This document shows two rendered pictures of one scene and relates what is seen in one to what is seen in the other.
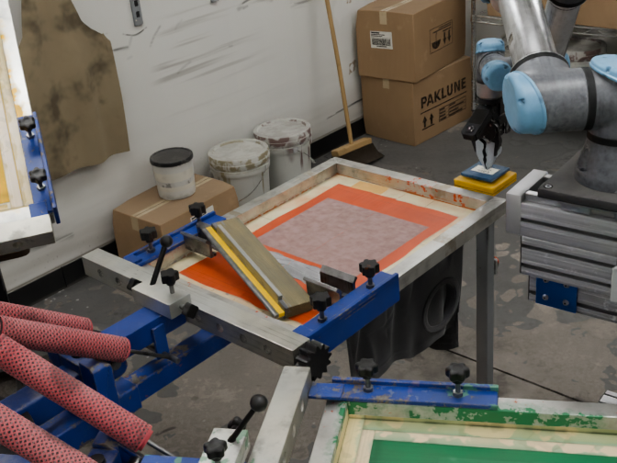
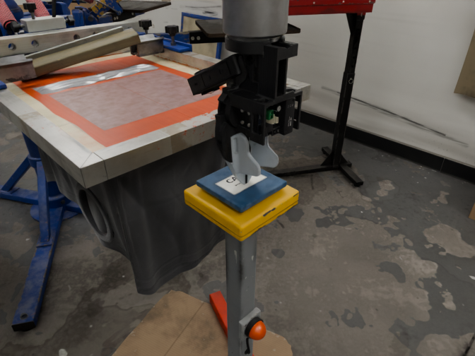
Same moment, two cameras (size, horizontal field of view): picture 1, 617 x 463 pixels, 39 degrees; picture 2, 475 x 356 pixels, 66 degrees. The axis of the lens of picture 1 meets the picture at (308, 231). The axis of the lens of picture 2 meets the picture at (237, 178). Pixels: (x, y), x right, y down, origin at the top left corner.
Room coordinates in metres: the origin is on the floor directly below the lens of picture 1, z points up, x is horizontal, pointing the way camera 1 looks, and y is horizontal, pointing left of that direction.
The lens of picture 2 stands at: (2.27, -0.98, 1.27)
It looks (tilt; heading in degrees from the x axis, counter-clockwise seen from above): 32 degrees down; 91
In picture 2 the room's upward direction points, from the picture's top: straight up
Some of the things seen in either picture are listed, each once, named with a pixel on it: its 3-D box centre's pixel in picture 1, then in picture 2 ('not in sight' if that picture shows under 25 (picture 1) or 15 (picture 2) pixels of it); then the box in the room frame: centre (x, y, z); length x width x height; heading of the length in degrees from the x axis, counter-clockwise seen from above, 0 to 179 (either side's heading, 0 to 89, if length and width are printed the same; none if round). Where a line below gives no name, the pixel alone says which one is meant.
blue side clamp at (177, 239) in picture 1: (177, 247); (160, 49); (1.97, 0.33, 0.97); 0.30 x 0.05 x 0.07; 136
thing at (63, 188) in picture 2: (398, 312); (82, 173); (1.86, -0.20, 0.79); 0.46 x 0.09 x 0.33; 136
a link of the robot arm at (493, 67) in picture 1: (502, 72); not in sight; (2.18, -0.54, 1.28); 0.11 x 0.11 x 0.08; 85
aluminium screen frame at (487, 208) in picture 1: (322, 238); (124, 82); (1.95, -0.03, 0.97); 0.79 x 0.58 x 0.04; 136
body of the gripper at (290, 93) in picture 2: (491, 116); (258, 87); (2.29, -0.54, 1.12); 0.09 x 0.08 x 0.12; 136
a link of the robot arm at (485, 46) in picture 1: (490, 61); not in sight; (2.28, -0.53, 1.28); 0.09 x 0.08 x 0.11; 175
